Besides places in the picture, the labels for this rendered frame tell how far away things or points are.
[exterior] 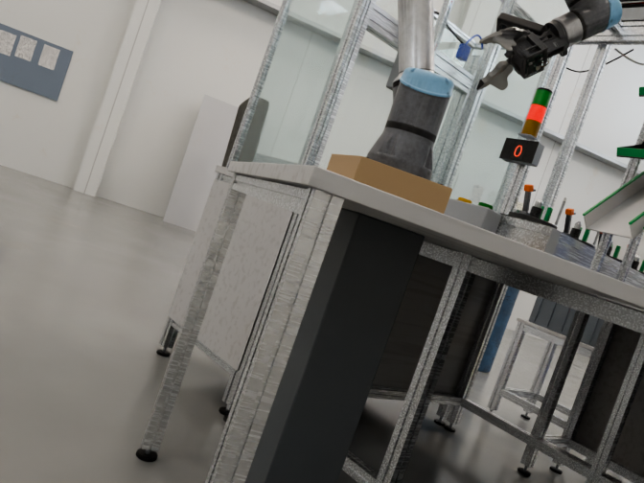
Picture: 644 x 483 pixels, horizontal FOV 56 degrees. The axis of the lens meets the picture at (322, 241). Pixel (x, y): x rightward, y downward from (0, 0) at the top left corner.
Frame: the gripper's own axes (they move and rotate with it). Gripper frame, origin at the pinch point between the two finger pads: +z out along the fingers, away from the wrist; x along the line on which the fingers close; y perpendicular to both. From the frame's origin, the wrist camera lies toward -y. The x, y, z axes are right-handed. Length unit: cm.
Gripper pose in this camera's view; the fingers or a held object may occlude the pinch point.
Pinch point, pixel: (475, 64)
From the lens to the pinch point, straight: 151.8
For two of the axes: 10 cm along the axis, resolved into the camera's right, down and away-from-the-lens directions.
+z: -9.0, 4.3, -0.6
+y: 3.9, 7.6, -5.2
